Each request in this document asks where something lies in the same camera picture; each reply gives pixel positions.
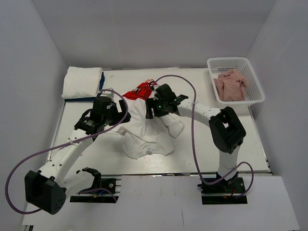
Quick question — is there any white red print t shirt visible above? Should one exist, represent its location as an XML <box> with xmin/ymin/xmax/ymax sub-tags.
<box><xmin>103</xmin><ymin>77</ymin><xmax>186</xmax><ymax>145</ymax></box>

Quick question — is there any folded white t shirt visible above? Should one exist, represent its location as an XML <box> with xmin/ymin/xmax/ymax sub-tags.
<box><xmin>62</xmin><ymin>66</ymin><xmax>103</xmax><ymax>100</ymax></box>

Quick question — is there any white robot print t shirt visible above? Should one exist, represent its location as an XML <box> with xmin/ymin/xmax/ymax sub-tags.
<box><xmin>116</xmin><ymin>114</ymin><xmax>185</xmax><ymax>160</ymax></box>

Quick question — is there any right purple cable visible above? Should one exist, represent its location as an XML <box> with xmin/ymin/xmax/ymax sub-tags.
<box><xmin>151</xmin><ymin>75</ymin><xmax>255</xmax><ymax>198</ymax></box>

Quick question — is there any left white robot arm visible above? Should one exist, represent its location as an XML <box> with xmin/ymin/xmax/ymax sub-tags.
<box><xmin>25</xmin><ymin>96</ymin><xmax>130</xmax><ymax>215</ymax></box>

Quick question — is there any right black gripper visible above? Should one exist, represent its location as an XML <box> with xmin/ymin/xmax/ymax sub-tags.
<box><xmin>146</xmin><ymin>96</ymin><xmax>170</xmax><ymax>119</ymax></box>

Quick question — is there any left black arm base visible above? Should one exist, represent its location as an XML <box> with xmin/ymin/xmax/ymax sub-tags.
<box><xmin>69</xmin><ymin>176</ymin><xmax>122</xmax><ymax>204</ymax></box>

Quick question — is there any white plastic basket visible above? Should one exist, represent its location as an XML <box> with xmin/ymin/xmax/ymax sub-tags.
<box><xmin>207</xmin><ymin>57</ymin><xmax>265</xmax><ymax>106</ymax></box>

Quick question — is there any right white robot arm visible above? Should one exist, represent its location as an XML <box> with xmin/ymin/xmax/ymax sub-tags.
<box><xmin>146</xmin><ymin>84</ymin><xmax>246</xmax><ymax>192</ymax></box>

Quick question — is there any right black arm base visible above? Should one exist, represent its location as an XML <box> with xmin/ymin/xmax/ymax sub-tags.
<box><xmin>197</xmin><ymin>178</ymin><xmax>248</xmax><ymax>205</ymax></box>

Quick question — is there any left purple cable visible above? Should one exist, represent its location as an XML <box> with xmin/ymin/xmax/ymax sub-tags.
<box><xmin>5</xmin><ymin>89</ymin><xmax>129</xmax><ymax>215</ymax></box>

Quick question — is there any purple cable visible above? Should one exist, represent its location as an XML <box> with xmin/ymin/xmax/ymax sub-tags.
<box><xmin>151</xmin><ymin>75</ymin><xmax>255</xmax><ymax>198</ymax></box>
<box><xmin>5</xmin><ymin>89</ymin><xmax>129</xmax><ymax>215</ymax></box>

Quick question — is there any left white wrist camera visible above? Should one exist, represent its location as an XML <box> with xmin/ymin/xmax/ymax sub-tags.
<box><xmin>98</xmin><ymin>88</ymin><xmax>115</xmax><ymax>101</ymax></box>

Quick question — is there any pink t shirt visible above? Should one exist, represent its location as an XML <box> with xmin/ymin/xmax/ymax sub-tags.
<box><xmin>214</xmin><ymin>69</ymin><xmax>249</xmax><ymax>102</ymax></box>

